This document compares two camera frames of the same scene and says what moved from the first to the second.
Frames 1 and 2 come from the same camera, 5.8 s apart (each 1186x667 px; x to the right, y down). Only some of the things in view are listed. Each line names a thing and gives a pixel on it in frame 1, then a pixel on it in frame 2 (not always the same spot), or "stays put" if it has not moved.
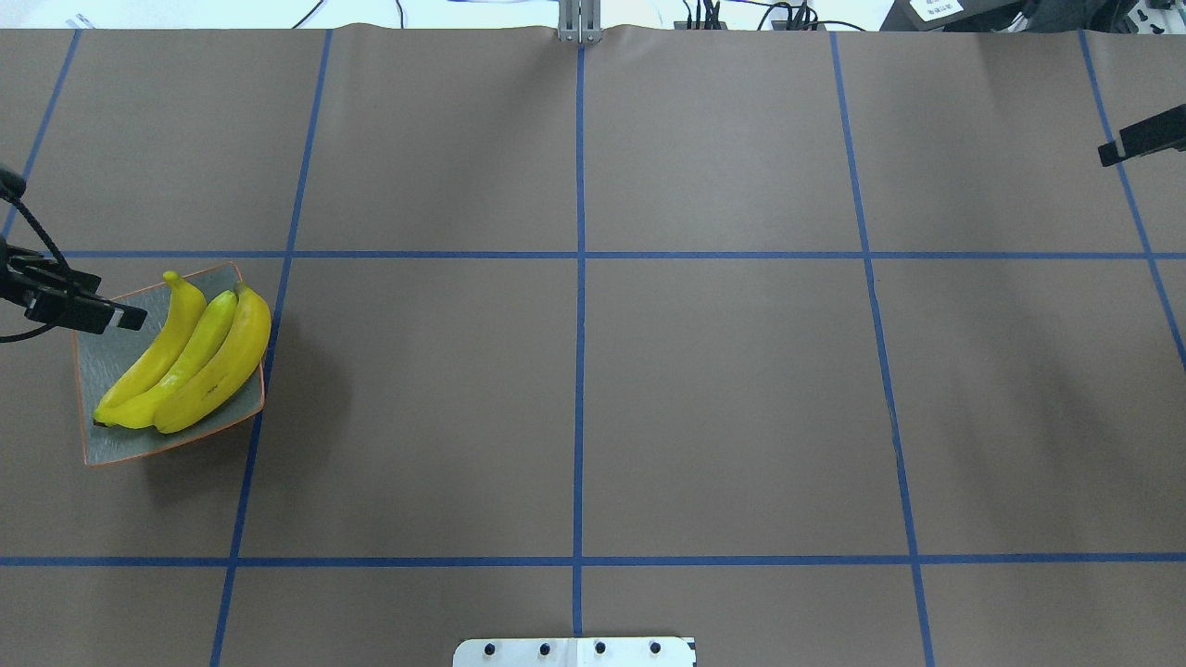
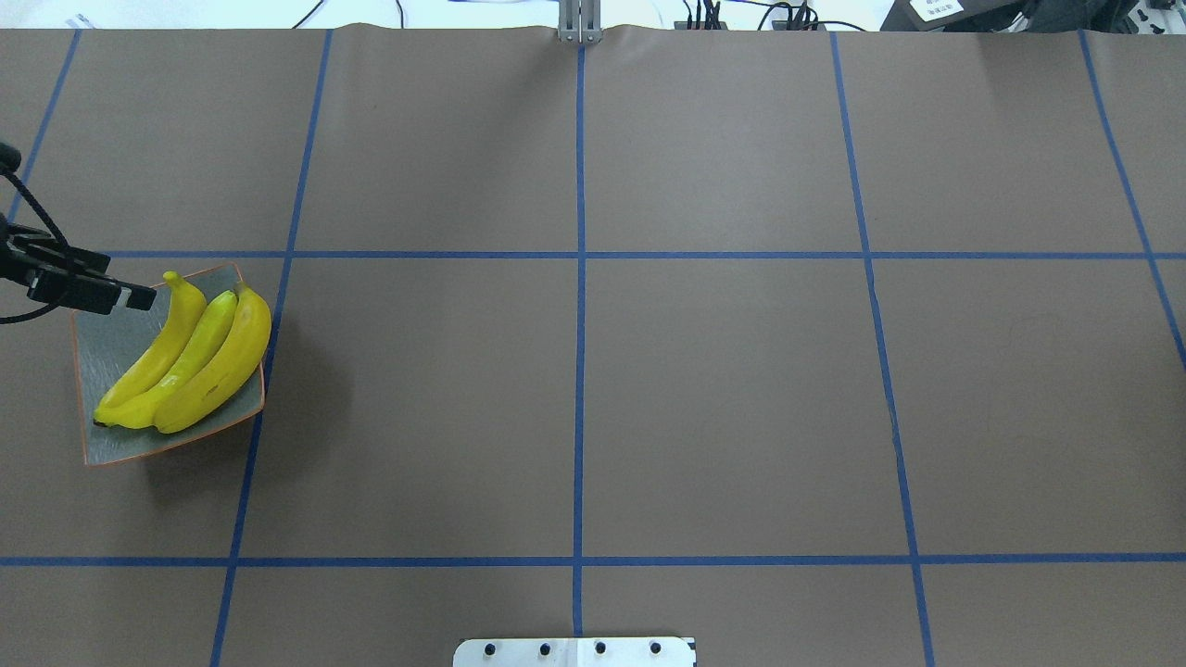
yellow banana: x=186 y=314 stays put
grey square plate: x=107 y=363 stays put
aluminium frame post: x=580 y=21 stays put
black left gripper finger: x=1165 y=130 -> x=64 y=276
